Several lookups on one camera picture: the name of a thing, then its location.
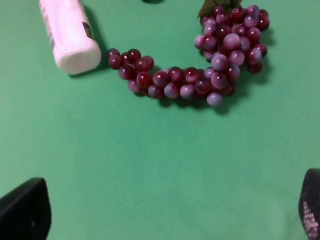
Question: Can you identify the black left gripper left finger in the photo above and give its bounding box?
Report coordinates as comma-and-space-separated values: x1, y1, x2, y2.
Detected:
0, 177, 52, 240

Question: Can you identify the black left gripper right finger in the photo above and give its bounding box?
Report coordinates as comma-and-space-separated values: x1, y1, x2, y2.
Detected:
298, 168, 320, 240

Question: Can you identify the white milk bottle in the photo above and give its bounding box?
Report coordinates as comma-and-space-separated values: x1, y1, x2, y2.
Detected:
39, 0, 102, 75

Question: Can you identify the green table cloth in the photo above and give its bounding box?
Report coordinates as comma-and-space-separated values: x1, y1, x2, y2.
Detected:
0, 0, 320, 240

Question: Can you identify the red plastic grape bunch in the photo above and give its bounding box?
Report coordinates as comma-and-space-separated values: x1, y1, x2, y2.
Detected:
107, 0, 271, 108

